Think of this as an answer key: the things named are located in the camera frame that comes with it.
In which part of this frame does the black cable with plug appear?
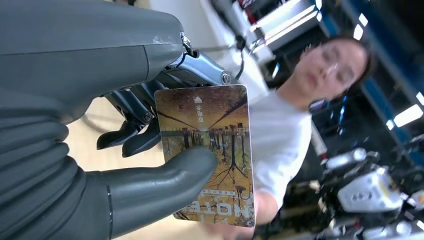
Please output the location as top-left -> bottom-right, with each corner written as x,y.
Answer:
231,33 -> 249,82

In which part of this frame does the white grey robot machine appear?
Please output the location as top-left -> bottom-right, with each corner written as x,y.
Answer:
319,134 -> 424,240

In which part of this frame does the ceiling light panel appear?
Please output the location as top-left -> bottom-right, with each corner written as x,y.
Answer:
352,13 -> 369,41
385,104 -> 424,131

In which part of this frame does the gold hotel key card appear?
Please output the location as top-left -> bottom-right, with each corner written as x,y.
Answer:
153,84 -> 256,229

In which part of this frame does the person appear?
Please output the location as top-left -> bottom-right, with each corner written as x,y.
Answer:
198,34 -> 379,240

